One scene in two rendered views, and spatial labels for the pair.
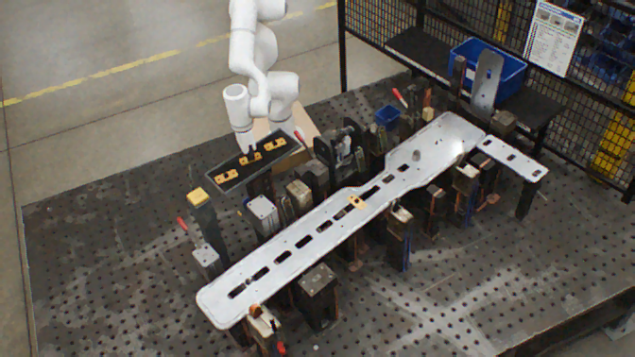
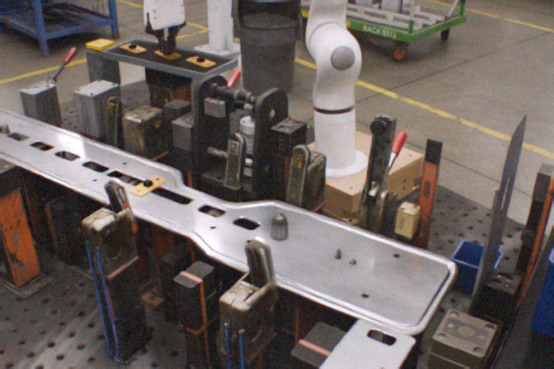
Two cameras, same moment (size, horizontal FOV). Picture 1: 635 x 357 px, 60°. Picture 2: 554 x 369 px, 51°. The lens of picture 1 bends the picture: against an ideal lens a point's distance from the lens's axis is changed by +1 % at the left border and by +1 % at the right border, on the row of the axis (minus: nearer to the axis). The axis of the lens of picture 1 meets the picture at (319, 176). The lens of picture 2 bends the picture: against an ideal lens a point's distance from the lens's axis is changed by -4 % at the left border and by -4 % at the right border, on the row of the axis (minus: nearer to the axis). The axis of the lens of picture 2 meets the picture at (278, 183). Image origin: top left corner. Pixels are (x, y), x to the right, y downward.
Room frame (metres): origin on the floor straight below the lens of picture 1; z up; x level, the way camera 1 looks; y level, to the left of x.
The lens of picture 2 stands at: (1.21, -1.30, 1.66)
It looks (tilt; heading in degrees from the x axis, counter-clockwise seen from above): 30 degrees down; 69
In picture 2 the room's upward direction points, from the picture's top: straight up
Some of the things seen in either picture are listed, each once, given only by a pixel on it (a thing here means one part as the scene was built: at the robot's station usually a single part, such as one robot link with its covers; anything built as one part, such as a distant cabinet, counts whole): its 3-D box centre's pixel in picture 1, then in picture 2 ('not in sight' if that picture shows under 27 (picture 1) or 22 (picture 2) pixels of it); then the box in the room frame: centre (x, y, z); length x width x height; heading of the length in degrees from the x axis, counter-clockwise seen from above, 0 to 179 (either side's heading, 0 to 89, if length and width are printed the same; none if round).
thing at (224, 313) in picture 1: (354, 206); (139, 186); (1.33, -0.13, 1.00); 1.38 x 0.22 x 0.02; 126
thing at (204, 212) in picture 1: (211, 232); (111, 118); (1.32, 0.46, 0.92); 0.08 x 0.08 x 0.44; 36
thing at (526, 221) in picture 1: (526, 196); not in sight; (1.41, -0.86, 0.84); 0.11 x 0.06 x 0.29; 36
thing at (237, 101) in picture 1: (239, 105); not in sight; (1.48, 0.26, 1.44); 0.09 x 0.08 x 0.13; 80
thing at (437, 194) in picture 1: (433, 213); (201, 334); (1.37, -0.46, 0.84); 0.11 x 0.08 x 0.29; 36
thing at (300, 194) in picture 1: (302, 218); (149, 180); (1.38, 0.09, 0.89); 0.13 x 0.11 x 0.38; 36
